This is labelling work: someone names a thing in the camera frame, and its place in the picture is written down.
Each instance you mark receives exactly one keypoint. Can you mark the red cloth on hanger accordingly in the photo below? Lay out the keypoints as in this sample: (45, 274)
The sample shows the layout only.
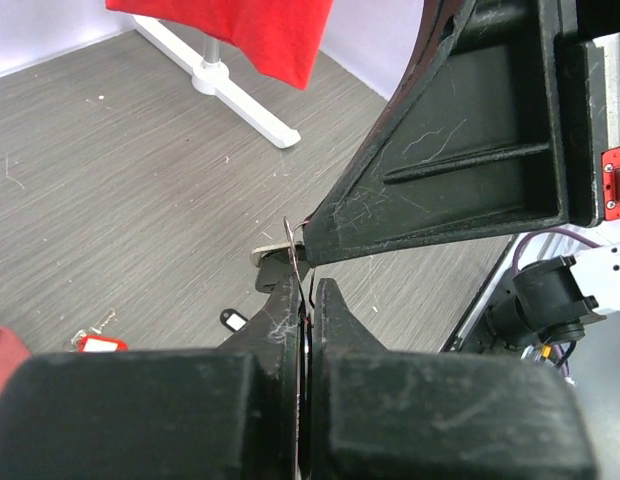
(281, 38)

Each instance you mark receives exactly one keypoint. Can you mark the key with black windowed tag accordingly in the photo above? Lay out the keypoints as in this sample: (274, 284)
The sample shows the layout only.
(233, 320)

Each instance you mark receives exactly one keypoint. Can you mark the key with solid black tag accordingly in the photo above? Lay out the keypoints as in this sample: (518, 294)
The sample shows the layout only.
(274, 262)

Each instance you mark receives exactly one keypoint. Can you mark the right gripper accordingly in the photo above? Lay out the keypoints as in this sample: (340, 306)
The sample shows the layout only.
(598, 53)

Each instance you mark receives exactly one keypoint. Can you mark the large metal keyring with clips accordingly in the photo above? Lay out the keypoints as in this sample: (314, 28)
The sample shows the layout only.
(304, 354)

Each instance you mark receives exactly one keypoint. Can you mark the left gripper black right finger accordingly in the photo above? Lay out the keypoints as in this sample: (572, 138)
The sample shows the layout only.
(382, 414)

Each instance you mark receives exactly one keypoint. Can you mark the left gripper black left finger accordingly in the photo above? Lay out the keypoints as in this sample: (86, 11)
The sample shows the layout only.
(229, 412)

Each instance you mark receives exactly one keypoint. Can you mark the key with red tag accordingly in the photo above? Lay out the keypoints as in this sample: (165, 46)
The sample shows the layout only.
(93, 339)

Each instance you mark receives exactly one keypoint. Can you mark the crumpled dusty red shirt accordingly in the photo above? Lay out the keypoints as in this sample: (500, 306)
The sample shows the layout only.
(13, 352)

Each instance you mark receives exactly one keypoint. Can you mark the white clothes rack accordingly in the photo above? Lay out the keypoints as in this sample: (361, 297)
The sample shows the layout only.
(211, 77)

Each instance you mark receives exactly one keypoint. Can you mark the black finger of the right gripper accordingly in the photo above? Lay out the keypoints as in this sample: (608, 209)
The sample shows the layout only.
(490, 132)

